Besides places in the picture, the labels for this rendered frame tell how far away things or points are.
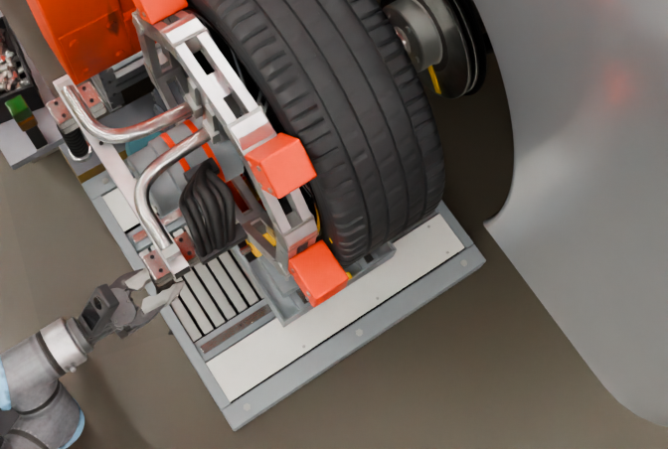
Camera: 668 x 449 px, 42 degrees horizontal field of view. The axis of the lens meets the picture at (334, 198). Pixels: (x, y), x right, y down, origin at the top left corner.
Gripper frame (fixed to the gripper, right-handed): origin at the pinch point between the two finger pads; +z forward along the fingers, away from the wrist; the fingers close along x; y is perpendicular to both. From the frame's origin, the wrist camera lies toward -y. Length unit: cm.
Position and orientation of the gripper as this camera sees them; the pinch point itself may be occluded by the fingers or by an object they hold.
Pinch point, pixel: (172, 275)
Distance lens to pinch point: 164.1
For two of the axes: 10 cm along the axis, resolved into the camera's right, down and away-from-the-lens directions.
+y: -0.7, 3.3, 9.4
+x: 5.6, 8.0, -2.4
